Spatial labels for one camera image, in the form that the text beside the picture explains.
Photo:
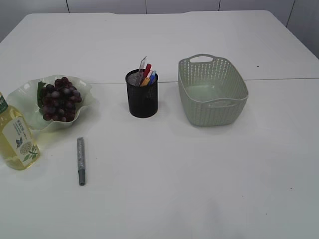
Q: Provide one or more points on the gold marker pen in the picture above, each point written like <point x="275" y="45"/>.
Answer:
<point x="145" y="82"/>

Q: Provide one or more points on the blue scissors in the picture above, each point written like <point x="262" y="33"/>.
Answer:
<point x="152" y="77"/>

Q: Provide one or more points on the pink purple scissors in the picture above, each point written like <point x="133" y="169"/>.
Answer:
<point x="149" y="74"/>

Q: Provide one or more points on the red marker pen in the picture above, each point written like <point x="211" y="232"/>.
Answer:
<point x="146" y="70"/>

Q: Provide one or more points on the clear plastic ruler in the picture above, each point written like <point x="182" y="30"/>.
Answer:
<point x="140" y="71"/>

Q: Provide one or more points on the grey marker pen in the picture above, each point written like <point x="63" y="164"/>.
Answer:
<point x="81" y="161"/>

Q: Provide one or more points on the purple grape bunch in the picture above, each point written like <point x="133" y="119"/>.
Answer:
<point x="57" y="101"/>

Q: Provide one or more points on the yellow tea bottle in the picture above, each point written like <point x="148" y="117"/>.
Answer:
<point x="17" y="146"/>

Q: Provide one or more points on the black mesh pen holder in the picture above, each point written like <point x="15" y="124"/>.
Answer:
<point x="143" y="101"/>

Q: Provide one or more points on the green plastic woven basket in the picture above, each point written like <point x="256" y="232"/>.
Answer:
<point x="203" y="69"/>

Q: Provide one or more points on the pale green wavy plate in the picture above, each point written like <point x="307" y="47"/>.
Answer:
<point x="24" y="99"/>

